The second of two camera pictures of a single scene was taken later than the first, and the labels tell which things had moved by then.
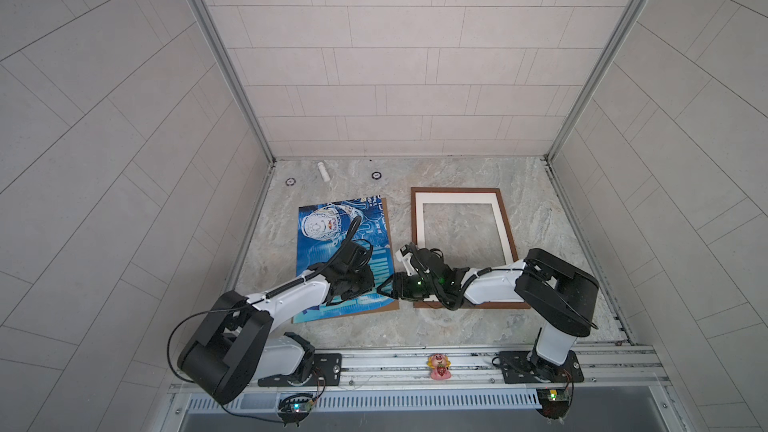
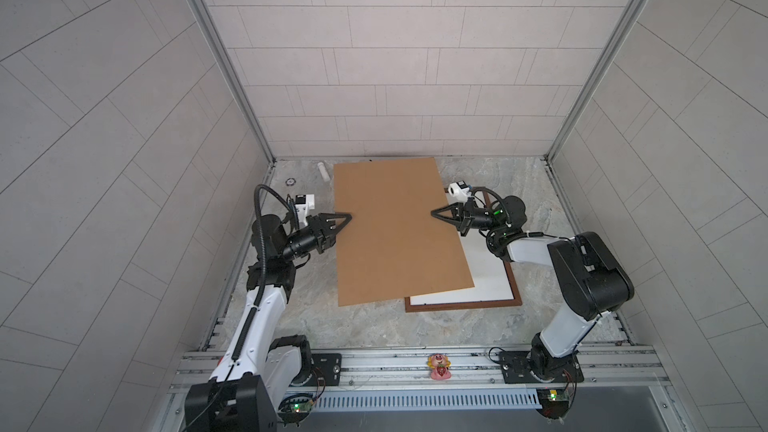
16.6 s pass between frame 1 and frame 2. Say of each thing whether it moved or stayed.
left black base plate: stayed
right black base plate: stayed
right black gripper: moved
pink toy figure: stayed
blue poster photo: moved
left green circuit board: stayed
